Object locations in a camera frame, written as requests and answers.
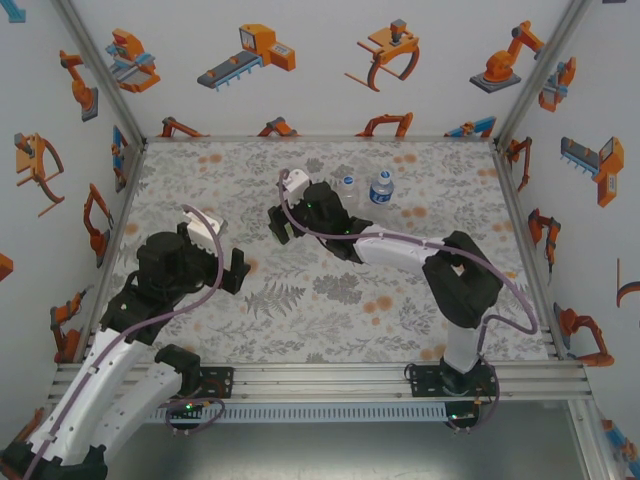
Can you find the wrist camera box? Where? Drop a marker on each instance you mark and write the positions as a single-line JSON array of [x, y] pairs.
[[297, 180], [200, 230]]

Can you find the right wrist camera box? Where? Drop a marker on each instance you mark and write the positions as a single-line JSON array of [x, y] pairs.
[[297, 180]]

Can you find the blue label plastic bottle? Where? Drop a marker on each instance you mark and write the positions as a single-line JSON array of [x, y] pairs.
[[381, 194]]

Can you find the grey floral tablecloth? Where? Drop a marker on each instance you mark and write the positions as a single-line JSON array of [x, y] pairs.
[[320, 330]]

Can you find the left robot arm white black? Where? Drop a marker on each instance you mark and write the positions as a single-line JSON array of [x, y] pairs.
[[125, 415]]

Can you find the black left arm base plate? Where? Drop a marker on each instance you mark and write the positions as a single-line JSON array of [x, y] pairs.
[[222, 382]]

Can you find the aluminium frame leg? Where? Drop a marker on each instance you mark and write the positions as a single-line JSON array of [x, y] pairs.
[[592, 445]]

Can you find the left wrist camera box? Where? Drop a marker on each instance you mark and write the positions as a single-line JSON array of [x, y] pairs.
[[200, 230]]

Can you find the aluminium frame post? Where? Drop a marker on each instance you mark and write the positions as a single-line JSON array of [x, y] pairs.
[[539, 75], [103, 75]]

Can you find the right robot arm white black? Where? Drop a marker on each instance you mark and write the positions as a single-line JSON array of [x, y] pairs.
[[395, 255]]

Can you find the clear unlabelled plastic bottle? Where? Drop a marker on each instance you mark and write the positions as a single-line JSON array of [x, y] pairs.
[[349, 190]]

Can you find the aluminium frame mounting rail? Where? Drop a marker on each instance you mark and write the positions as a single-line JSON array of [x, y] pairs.
[[320, 382]]

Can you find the aluminium table end rail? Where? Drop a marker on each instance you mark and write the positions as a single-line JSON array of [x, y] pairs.
[[320, 138]]

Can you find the aluminium table side rail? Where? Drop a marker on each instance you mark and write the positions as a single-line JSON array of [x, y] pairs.
[[122, 205], [515, 200]]

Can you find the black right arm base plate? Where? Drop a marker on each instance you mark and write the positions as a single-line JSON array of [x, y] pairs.
[[422, 382]]

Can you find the small circuit board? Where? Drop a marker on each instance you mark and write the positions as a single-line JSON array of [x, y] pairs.
[[460, 416], [187, 406]]

